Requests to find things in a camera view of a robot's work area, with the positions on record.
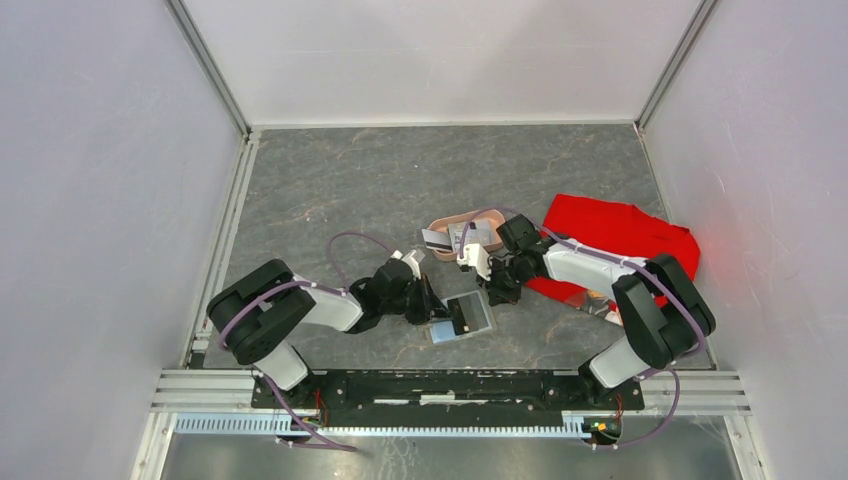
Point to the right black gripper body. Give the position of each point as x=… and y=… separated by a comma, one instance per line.
x=513, y=266

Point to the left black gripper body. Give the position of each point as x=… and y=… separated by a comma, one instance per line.
x=410, y=301

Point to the grey card holder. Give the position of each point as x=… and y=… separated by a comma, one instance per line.
x=441, y=331

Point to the pink oval tray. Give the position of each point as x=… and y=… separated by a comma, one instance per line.
x=494, y=217

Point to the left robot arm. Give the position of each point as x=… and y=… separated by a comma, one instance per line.
x=255, y=315

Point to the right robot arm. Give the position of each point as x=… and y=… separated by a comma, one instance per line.
x=664, y=316

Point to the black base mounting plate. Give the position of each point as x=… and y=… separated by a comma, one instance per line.
x=457, y=398

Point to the red printed t-shirt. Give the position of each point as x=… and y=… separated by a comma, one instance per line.
x=618, y=228

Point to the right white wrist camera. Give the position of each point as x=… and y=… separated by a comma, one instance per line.
x=475, y=256

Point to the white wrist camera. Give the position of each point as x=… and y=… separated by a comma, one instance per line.
x=413, y=259
x=475, y=256

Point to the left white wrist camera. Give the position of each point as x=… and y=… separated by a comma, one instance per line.
x=413, y=259

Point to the aluminium frame rail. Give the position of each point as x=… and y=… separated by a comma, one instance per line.
x=240, y=401

